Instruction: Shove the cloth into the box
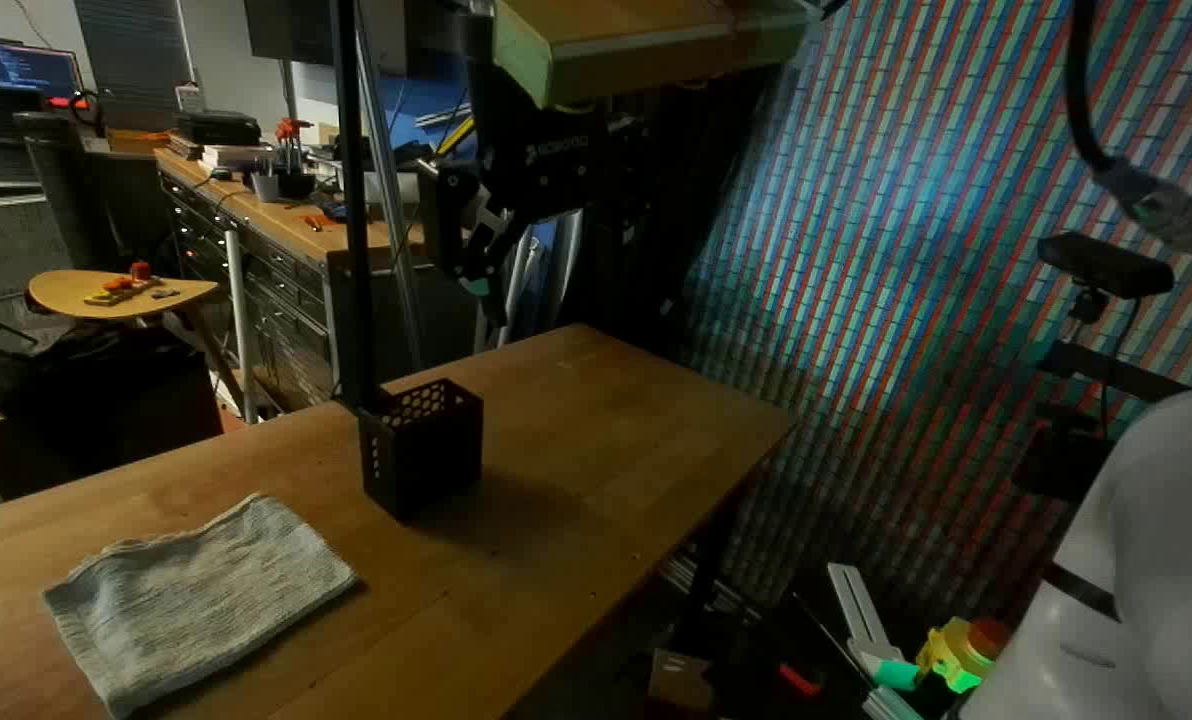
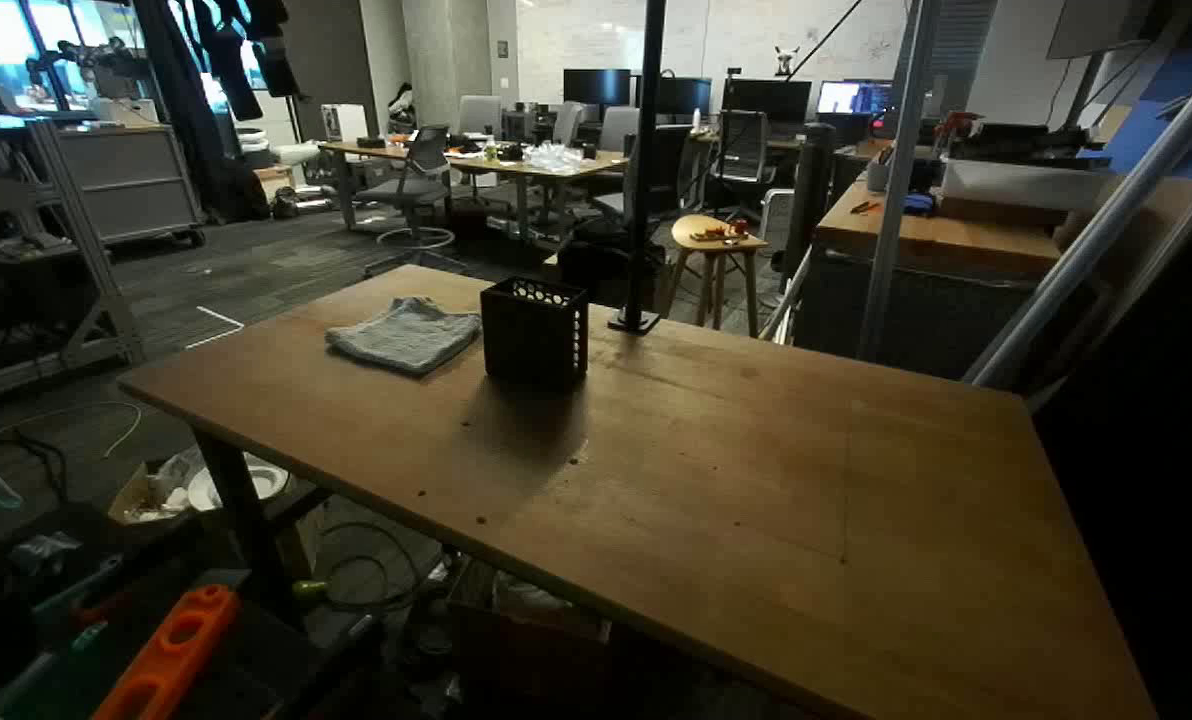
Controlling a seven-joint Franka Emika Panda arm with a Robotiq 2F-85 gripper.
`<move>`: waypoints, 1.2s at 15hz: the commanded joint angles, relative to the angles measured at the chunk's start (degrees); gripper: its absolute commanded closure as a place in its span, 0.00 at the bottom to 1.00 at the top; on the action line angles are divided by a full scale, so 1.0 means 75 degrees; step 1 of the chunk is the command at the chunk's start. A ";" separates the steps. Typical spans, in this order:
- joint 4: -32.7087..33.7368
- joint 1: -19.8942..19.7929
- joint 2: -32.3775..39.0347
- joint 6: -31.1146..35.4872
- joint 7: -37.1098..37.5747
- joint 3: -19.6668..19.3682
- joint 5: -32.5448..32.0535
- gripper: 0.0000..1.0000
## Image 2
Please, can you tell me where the lit computer monitor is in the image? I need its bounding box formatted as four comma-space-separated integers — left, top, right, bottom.
810, 76, 899, 123

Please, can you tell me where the upright silver metal post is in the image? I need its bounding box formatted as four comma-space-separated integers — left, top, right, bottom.
853, 0, 938, 361

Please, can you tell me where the black mesh office chair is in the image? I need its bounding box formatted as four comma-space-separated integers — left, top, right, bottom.
353, 123, 454, 254

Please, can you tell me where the wooden top workbench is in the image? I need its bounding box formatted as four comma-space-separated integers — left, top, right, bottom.
792, 178, 1068, 380

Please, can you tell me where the grey drawer cabinet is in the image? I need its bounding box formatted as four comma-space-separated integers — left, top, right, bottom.
53, 122, 209, 254

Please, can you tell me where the white round bowl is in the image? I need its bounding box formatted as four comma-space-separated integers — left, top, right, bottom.
186, 451, 292, 515

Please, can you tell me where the slanted silver metal pole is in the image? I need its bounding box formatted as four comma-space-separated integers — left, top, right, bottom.
963, 45, 1192, 392

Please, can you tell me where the grey high back chair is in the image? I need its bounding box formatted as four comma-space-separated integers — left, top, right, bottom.
713, 107, 773, 190

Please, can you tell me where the wooden office table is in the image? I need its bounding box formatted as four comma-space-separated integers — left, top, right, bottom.
445, 140, 631, 247

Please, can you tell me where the orange plastic handle tool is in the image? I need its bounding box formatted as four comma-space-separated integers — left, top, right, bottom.
92, 580, 244, 720

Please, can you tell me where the black perforated plastic box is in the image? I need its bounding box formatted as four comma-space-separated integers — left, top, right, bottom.
477, 274, 590, 396

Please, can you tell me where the black vertical pole stand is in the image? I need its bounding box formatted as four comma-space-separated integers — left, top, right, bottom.
608, 0, 672, 342

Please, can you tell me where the light blue terry cloth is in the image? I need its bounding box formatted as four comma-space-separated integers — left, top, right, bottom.
323, 297, 485, 380

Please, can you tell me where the dark computer monitor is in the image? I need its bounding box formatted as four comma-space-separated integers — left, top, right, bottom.
560, 65, 636, 113
719, 76, 817, 128
655, 73, 716, 123

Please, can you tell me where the grey metal shelf rack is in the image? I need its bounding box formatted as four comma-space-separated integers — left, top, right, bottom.
0, 113, 146, 413

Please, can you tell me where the round wooden stool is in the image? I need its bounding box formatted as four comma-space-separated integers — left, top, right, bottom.
655, 211, 769, 342

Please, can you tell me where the black storage case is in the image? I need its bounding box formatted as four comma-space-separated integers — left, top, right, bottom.
539, 217, 669, 311

